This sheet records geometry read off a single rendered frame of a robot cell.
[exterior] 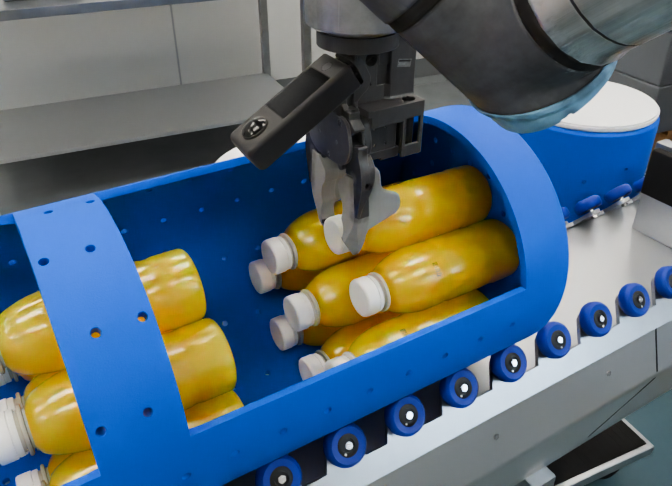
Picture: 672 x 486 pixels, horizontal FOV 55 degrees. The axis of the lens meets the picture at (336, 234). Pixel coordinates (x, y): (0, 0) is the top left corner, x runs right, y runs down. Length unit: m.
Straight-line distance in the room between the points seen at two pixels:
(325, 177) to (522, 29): 0.29
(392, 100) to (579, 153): 0.72
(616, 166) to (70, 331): 1.04
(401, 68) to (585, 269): 0.55
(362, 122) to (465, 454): 0.42
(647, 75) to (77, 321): 3.37
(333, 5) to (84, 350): 0.31
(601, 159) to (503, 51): 0.89
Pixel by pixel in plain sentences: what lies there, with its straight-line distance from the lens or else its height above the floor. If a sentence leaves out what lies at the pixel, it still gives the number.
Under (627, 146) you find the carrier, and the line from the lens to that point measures 1.30.
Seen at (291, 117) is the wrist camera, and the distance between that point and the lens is 0.54.
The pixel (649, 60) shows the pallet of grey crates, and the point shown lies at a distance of 3.64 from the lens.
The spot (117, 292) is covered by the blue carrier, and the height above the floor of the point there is 1.21.
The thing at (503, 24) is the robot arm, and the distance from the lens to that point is 0.40.
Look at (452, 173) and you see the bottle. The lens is 0.71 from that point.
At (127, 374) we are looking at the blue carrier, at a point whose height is 1.17.
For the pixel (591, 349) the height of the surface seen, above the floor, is 0.93.
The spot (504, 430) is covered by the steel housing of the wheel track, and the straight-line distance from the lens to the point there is 0.83.
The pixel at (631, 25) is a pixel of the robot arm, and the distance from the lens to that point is 0.37.
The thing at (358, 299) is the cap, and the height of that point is 1.10.
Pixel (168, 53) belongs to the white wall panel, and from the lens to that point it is 3.92.
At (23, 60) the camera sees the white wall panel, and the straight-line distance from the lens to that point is 3.85.
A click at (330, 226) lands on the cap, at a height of 1.15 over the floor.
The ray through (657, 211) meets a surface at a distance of 1.14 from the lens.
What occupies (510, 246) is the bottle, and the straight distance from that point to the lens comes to 0.70.
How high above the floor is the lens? 1.49
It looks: 32 degrees down
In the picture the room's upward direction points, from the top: straight up
